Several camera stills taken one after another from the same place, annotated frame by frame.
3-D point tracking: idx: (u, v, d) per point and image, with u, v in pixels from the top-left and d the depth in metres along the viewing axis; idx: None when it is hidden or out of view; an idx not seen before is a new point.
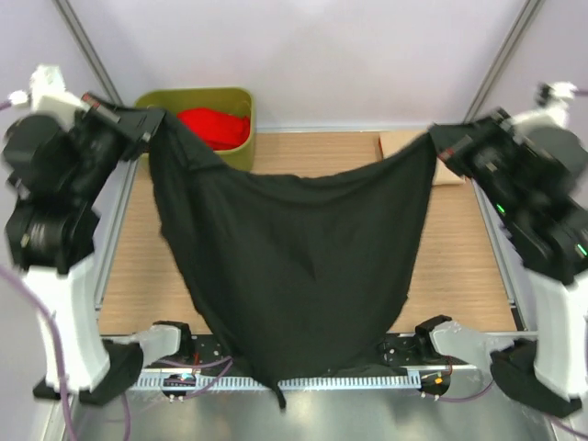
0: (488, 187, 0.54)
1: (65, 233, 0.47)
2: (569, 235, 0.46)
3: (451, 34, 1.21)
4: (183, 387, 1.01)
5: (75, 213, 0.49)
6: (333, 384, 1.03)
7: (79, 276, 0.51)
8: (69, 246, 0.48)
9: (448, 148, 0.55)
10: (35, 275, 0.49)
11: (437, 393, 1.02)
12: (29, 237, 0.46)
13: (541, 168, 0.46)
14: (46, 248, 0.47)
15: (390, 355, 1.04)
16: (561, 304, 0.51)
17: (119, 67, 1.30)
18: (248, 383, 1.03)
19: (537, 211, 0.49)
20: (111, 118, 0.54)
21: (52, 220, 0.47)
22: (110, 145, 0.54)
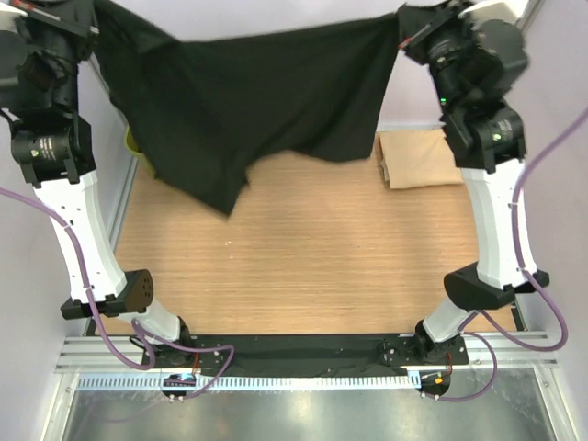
0: (436, 80, 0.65)
1: (72, 141, 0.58)
2: (490, 130, 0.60)
3: None
4: (184, 387, 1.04)
5: (71, 122, 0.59)
6: (333, 383, 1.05)
7: (88, 183, 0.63)
8: (77, 152, 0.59)
9: (410, 34, 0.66)
10: (47, 188, 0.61)
11: (437, 393, 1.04)
12: (39, 151, 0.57)
13: (483, 65, 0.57)
14: (57, 158, 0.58)
15: (390, 354, 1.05)
16: (483, 186, 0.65)
17: None
18: (248, 383, 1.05)
19: (468, 106, 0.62)
20: (50, 16, 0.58)
21: (56, 133, 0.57)
22: (65, 47, 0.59)
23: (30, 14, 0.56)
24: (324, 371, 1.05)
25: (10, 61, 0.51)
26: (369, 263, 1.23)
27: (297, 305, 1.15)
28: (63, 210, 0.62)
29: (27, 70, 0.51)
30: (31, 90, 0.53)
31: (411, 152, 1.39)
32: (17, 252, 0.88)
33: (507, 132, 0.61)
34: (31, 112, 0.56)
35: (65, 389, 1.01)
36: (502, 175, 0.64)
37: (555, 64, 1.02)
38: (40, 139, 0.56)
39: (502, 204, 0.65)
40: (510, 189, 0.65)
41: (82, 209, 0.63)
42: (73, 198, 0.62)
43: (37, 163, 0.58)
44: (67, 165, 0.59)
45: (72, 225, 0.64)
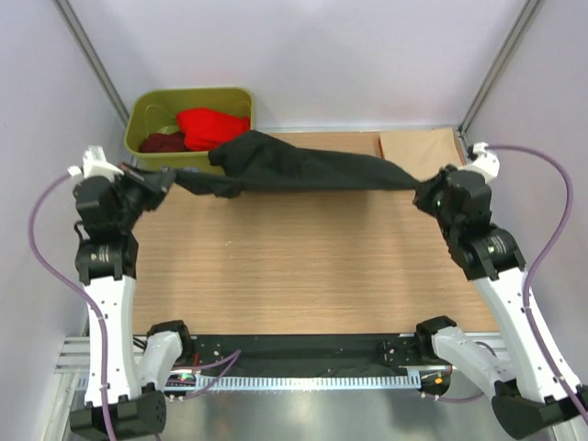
0: (438, 217, 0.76)
1: (124, 254, 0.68)
2: (483, 244, 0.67)
3: (452, 34, 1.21)
4: (184, 387, 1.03)
5: (126, 238, 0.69)
6: (333, 383, 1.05)
7: (128, 288, 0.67)
8: (128, 261, 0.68)
9: (420, 193, 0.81)
10: (96, 285, 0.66)
11: (437, 393, 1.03)
12: (98, 256, 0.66)
13: (457, 196, 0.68)
14: (109, 262, 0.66)
15: (390, 355, 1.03)
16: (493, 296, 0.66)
17: (120, 68, 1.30)
18: (248, 383, 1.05)
19: (462, 229, 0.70)
20: (140, 178, 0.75)
21: (115, 245, 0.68)
22: (138, 194, 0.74)
23: (128, 175, 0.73)
24: (324, 372, 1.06)
25: (96, 187, 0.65)
26: (369, 263, 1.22)
27: (297, 305, 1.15)
28: (103, 305, 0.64)
29: (107, 193, 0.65)
30: (106, 212, 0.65)
31: (411, 152, 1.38)
32: (16, 254, 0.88)
33: (501, 245, 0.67)
34: (98, 230, 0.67)
35: (65, 389, 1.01)
36: (504, 282, 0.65)
37: (556, 64, 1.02)
38: (101, 250, 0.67)
39: (515, 309, 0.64)
40: (518, 294, 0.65)
41: (118, 304, 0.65)
42: (112, 292, 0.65)
43: (94, 269, 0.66)
44: (115, 266, 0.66)
45: (106, 319, 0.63)
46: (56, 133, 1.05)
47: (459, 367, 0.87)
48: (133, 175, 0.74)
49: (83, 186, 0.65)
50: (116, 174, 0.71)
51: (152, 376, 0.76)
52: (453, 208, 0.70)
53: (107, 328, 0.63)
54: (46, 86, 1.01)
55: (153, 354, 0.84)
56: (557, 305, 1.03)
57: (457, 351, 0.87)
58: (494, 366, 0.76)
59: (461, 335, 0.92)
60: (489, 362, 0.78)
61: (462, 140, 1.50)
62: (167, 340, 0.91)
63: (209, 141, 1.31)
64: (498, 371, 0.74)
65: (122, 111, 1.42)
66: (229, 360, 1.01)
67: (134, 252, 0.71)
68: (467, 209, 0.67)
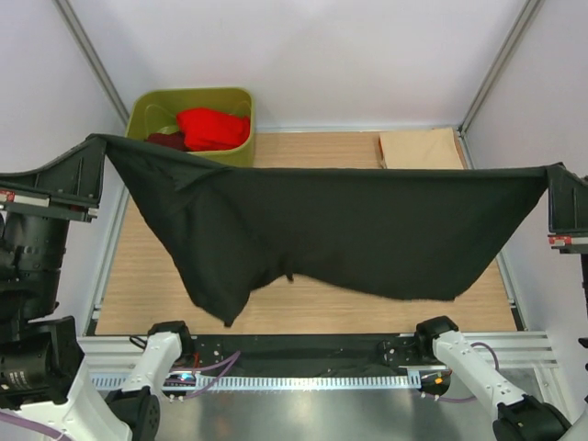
0: None
1: (48, 362, 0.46)
2: None
3: (452, 33, 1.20)
4: (184, 387, 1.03)
5: (47, 337, 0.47)
6: (333, 383, 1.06)
7: (78, 390, 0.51)
8: (54, 371, 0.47)
9: (565, 233, 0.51)
10: (29, 408, 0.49)
11: (437, 393, 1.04)
12: (10, 381, 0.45)
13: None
14: (33, 387, 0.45)
15: (390, 354, 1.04)
16: None
17: (120, 68, 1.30)
18: (248, 383, 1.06)
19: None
20: (37, 200, 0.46)
21: (28, 355, 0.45)
22: (44, 232, 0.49)
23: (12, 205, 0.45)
24: (324, 372, 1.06)
25: None
26: None
27: (297, 304, 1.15)
28: (52, 424, 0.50)
29: None
30: None
31: (411, 152, 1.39)
32: None
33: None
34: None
35: None
36: None
37: (556, 64, 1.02)
38: (9, 369, 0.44)
39: None
40: None
41: (72, 420, 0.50)
42: (50, 415, 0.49)
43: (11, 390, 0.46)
44: (47, 390, 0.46)
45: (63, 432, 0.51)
46: (57, 132, 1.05)
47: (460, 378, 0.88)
48: (15, 209, 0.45)
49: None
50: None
51: (148, 380, 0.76)
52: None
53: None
54: (46, 86, 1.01)
55: (152, 357, 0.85)
56: (558, 305, 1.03)
57: (459, 360, 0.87)
58: (497, 383, 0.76)
59: (463, 343, 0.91)
60: (491, 378, 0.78)
61: (462, 140, 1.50)
62: (165, 342, 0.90)
63: (208, 141, 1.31)
64: (502, 393, 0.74)
65: (122, 111, 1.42)
66: (229, 361, 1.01)
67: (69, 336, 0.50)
68: None
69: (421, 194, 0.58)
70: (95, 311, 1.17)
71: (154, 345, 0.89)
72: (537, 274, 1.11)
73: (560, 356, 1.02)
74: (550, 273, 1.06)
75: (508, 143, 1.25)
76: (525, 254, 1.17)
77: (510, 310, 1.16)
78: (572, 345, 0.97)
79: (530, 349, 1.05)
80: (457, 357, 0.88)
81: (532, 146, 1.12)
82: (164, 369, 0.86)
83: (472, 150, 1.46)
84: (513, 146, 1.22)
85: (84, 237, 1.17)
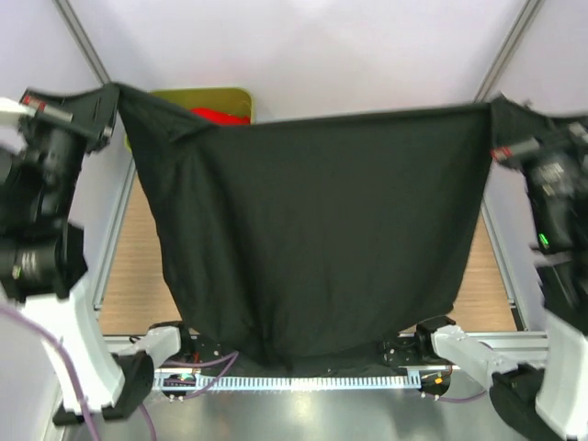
0: (536, 209, 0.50)
1: (59, 255, 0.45)
2: None
3: (452, 33, 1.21)
4: (183, 387, 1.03)
5: (59, 232, 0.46)
6: (333, 383, 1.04)
7: (80, 297, 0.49)
8: (62, 269, 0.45)
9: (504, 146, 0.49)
10: (34, 308, 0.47)
11: (437, 394, 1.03)
12: (21, 269, 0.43)
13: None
14: (41, 277, 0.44)
15: (391, 354, 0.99)
16: (572, 344, 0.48)
17: (120, 69, 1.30)
18: (247, 383, 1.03)
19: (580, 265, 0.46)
20: (62, 115, 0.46)
21: (39, 243, 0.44)
22: (71, 144, 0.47)
23: (40, 112, 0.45)
24: (323, 372, 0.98)
25: None
26: None
27: None
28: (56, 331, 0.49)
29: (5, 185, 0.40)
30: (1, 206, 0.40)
31: None
32: None
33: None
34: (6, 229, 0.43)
35: None
36: None
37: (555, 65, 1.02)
38: (23, 254, 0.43)
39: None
40: None
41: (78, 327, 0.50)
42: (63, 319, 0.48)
43: (18, 283, 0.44)
44: (52, 284, 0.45)
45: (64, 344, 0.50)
46: None
47: (458, 364, 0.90)
48: (48, 116, 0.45)
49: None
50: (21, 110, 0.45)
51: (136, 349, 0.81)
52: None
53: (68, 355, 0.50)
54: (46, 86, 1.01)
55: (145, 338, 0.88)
56: None
57: (458, 347, 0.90)
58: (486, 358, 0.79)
59: (457, 333, 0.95)
60: (486, 354, 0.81)
61: None
62: (168, 331, 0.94)
63: None
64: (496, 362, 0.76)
65: None
66: (229, 357, 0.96)
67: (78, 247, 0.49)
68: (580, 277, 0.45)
69: (390, 151, 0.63)
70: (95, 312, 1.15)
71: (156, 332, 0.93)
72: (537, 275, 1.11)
73: None
74: None
75: None
76: (525, 254, 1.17)
77: (510, 310, 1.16)
78: None
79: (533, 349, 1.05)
80: (455, 344, 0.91)
81: None
82: (162, 356, 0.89)
83: None
84: None
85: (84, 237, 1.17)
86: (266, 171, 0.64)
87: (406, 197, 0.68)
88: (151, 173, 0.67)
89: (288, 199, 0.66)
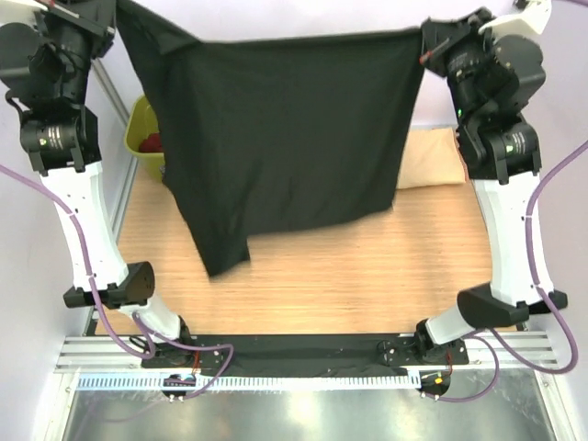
0: (454, 91, 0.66)
1: (79, 131, 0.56)
2: (503, 141, 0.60)
3: None
4: (184, 387, 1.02)
5: (78, 113, 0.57)
6: (333, 383, 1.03)
7: (96, 172, 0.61)
8: (84, 143, 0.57)
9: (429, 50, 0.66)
10: (56, 178, 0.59)
11: (437, 393, 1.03)
12: (47, 139, 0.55)
13: (496, 78, 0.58)
14: (64, 147, 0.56)
15: (391, 354, 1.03)
16: (495, 198, 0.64)
17: (120, 67, 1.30)
18: (248, 383, 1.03)
19: (484, 118, 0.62)
20: (72, 14, 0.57)
21: (63, 121, 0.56)
22: (81, 43, 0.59)
23: (51, 10, 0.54)
24: (324, 371, 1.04)
25: (19, 50, 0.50)
26: (369, 263, 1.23)
27: (298, 305, 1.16)
28: (73, 197, 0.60)
29: (39, 61, 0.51)
30: (37, 82, 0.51)
31: (411, 153, 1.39)
32: (17, 254, 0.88)
33: (521, 142, 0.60)
34: (39, 102, 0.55)
35: (66, 389, 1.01)
36: (515, 188, 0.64)
37: None
38: (49, 128, 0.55)
39: (515, 219, 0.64)
40: (524, 202, 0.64)
41: (87, 198, 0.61)
42: (80, 187, 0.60)
43: (45, 152, 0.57)
44: (73, 154, 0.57)
45: (76, 213, 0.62)
46: None
47: (446, 334, 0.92)
48: (61, 10, 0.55)
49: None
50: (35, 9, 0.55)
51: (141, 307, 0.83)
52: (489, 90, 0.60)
53: (78, 223, 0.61)
54: None
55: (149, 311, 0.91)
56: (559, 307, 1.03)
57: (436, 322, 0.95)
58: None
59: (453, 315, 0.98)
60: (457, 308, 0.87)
61: None
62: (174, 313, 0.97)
63: None
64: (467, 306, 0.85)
65: (122, 111, 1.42)
66: (229, 356, 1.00)
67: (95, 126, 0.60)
68: (486, 124, 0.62)
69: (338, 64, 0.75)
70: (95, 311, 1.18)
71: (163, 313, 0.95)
72: None
73: (560, 356, 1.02)
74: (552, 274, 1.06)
75: None
76: None
77: None
78: None
79: (531, 349, 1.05)
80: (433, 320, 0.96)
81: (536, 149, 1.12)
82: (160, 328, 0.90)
83: None
84: None
85: None
86: (241, 82, 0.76)
87: (358, 122, 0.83)
88: (143, 68, 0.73)
89: (259, 109, 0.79)
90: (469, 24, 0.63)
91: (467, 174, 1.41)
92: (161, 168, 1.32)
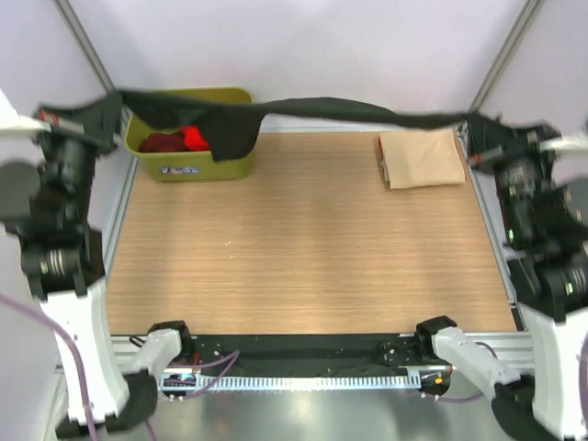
0: (506, 209, 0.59)
1: (82, 254, 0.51)
2: (561, 278, 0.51)
3: (453, 34, 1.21)
4: (184, 387, 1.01)
5: (81, 238, 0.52)
6: (333, 383, 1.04)
7: (96, 297, 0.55)
8: (87, 265, 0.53)
9: (478, 155, 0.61)
10: (55, 304, 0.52)
11: (437, 394, 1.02)
12: (50, 264, 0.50)
13: (549, 211, 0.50)
14: (67, 272, 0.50)
15: (390, 354, 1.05)
16: (548, 333, 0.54)
17: (120, 67, 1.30)
18: (248, 383, 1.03)
19: (537, 249, 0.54)
20: (74, 127, 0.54)
21: (67, 248, 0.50)
22: (80, 153, 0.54)
23: (55, 125, 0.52)
24: (324, 371, 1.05)
25: (18, 186, 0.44)
26: (369, 263, 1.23)
27: (298, 305, 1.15)
28: (73, 327, 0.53)
29: (40, 190, 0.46)
30: (39, 213, 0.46)
31: (411, 152, 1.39)
32: None
33: (581, 280, 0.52)
34: (40, 230, 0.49)
35: (65, 389, 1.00)
36: (571, 322, 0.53)
37: None
38: (50, 254, 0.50)
39: (571, 355, 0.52)
40: (582, 339, 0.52)
41: (88, 324, 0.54)
42: (80, 315, 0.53)
43: (44, 277, 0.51)
44: (75, 280, 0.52)
45: (75, 340, 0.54)
46: None
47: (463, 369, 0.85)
48: (63, 125, 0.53)
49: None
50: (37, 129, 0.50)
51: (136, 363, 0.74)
52: (542, 220, 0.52)
53: (80, 352, 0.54)
54: (46, 86, 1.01)
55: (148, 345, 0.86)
56: None
57: (456, 350, 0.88)
58: (499, 368, 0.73)
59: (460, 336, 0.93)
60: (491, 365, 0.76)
61: (462, 141, 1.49)
62: (167, 334, 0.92)
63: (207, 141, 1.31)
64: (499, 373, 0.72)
65: None
66: (231, 358, 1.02)
67: (97, 242, 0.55)
68: (545, 258, 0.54)
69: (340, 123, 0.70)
70: None
71: (154, 337, 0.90)
72: None
73: None
74: None
75: None
76: None
77: (510, 310, 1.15)
78: None
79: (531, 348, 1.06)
80: (454, 347, 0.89)
81: None
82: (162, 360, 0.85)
83: None
84: None
85: None
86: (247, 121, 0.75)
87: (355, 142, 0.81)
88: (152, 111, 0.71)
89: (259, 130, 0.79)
90: (529, 143, 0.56)
91: (467, 175, 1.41)
92: (161, 168, 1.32)
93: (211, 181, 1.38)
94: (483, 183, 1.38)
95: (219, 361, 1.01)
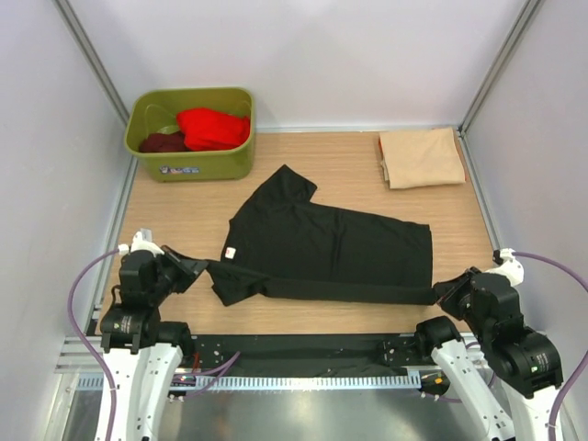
0: (469, 319, 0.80)
1: (143, 324, 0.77)
2: (526, 360, 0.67)
3: (455, 33, 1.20)
4: (184, 387, 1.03)
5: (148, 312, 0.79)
6: (333, 383, 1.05)
7: (141, 359, 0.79)
8: (145, 333, 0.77)
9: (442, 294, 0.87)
10: (115, 357, 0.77)
11: (437, 394, 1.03)
12: (120, 325, 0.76)
13: (487, 300, 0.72)
14: (130, 333, 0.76)
15: (390, 355, 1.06)
16: (524, 407, 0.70)
17: (120, 68, 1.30)
18: (248, 383, 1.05)
19: (495, 335, 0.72)
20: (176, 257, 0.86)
21: (136, 315, 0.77)
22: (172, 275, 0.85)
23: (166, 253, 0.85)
24: (324, 371, 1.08)
25: (133, 264, 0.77)
26: None
27: (297, 305, 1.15)
28: (118, 375, 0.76)
29: (141, 272, 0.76)
30: (137, 284, 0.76)
31: (411, 153, 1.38)
32: (18, 255, 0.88)
33: (544, 364, 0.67)
34: (128, 299, 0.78)
35: (65, 389, 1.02)
36: (538, 399, 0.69)
37: (556, 64, 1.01)
38: (126, 317, 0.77)
39: (540, 424, 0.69)
40: (548, 411, 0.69)
41: (130, 377, 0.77)
42: (126, 367, 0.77)
43: (115, 334, 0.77)
44: (133, 338, 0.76)
45: (117, 388, 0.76)
46: (57, 133, 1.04)
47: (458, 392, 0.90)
48: (172, 255, 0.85)
49: (128, 258, 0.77)
50: (156, 252, 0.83)
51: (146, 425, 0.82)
52: (482, 311, 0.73)
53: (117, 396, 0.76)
54: (47, 85, 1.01)
55: (152, 381, 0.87)
56: (556, 305, 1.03)
57: (458, 378, 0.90)
58: (494, 414, 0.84)
59: (464, 359, 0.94)
60: (489, 408, 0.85)
61: (462, 140, 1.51)
62: (167, 362, 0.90)
63: (208, 141, 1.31)
64: (497, 425, 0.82)
65: (122, 111, 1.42)
66: (223, 368, 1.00)
67: (152, 325, 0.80)
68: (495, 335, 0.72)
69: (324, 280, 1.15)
70: (95, 311, 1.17)
71: (154, 368, 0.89)
72: (537, 271, 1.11)
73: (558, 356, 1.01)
74: (550, 272, 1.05)
75: (507, 143, 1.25)
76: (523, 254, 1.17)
77: None
78: (571, 346, 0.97)
79: None
80: (457, 374, 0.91)
81: (534, 148, 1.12)
82: (165, 389, 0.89)
83: (472, 150, 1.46)
84: (514, 146, 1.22)
85: (84, 236, 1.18)
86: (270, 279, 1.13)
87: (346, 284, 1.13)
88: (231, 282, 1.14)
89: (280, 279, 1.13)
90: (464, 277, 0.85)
91: (466, 174, 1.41)
92: (161, 168, 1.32)
93: (211, 181, 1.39)
94: (483, 183, 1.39)
95: (216, 370, 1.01)
